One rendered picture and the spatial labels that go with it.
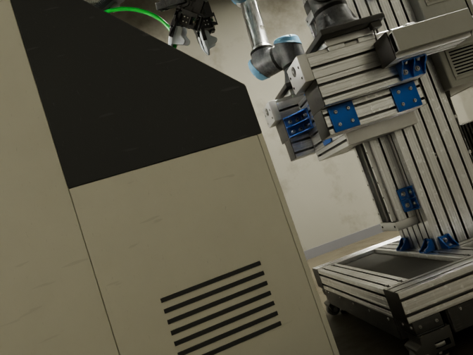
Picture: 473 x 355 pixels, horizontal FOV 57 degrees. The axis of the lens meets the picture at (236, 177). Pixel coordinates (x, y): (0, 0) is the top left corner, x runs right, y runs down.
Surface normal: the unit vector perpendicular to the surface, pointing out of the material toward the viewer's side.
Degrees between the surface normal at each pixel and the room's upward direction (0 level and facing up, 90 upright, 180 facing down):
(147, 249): 90
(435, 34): 90
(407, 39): 90
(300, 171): 90
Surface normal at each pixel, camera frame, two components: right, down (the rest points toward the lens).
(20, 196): 0.25, -0.17
